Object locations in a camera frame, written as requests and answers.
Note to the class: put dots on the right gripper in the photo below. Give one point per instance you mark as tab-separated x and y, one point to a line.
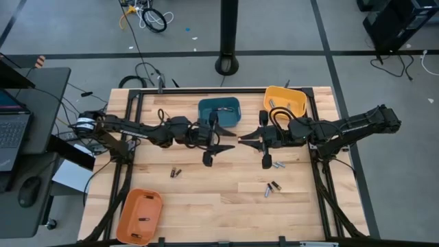
265	154

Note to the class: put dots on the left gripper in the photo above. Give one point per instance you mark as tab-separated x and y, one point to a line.
207	151

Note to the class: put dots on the dark AAA battery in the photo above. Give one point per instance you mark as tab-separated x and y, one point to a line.
228	109
217	109

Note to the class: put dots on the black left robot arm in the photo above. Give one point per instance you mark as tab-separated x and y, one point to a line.
137	132

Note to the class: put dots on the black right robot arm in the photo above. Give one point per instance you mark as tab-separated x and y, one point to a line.
360	125

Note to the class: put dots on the teal plastic bin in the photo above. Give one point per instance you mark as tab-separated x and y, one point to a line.
229	118

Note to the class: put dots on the yellow plastic bin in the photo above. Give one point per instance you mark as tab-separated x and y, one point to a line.
284	94

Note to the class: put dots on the black table clamp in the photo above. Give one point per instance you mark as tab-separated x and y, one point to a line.
160	85

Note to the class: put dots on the orange plastic bin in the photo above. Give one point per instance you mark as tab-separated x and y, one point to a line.
137	209

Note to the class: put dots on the white box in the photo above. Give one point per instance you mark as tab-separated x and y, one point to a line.
73	176

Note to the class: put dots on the black side desk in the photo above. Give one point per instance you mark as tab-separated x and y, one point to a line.
48	103

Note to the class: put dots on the black computer cases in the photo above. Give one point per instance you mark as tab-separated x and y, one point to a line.
394	24

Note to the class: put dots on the black caster wheel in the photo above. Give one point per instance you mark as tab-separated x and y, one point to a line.
51	224

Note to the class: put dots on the orange striped marker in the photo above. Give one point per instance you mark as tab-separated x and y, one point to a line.
40	61

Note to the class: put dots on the black computer mouse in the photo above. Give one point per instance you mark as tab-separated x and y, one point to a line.
29	192

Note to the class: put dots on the black laptop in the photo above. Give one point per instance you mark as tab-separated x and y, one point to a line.
13	133

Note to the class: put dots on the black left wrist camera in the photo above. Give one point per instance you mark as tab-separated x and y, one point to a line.
203	135

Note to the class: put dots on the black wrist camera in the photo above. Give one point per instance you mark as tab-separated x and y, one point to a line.
276	136
203	135

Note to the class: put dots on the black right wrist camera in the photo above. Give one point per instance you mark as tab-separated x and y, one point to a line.
276	136

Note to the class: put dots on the black aluminium table frame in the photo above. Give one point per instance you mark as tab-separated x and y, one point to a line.
205	91

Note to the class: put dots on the black frame bracket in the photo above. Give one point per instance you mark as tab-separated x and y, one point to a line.
282	241
161	242

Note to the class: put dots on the black camera post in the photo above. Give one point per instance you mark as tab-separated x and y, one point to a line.
228	34

